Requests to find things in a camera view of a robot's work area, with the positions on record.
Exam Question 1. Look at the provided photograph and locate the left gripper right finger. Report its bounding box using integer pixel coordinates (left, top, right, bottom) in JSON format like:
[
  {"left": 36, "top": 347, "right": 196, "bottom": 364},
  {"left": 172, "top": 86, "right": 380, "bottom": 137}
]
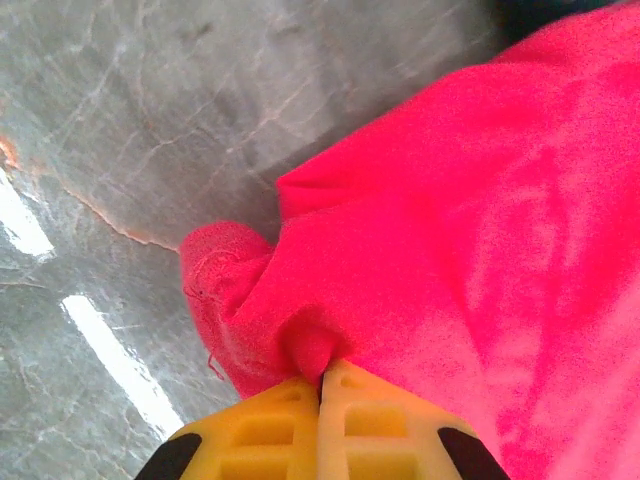
[{"left": 319, "top": 358, "right": 512, "bottom": 480}]

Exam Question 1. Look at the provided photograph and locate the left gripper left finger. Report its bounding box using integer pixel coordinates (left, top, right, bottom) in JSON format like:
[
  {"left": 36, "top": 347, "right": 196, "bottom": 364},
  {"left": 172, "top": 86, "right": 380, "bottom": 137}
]
[{"left": 133, "top": 375, "right": 322, "bottom": 480}]

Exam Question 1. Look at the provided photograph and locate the pink t-shirt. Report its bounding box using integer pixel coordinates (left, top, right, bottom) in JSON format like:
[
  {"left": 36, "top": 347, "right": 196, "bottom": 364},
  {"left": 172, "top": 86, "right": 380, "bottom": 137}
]
[{"left": 178, "top": 0, "right": 640, "bottom": 480}]

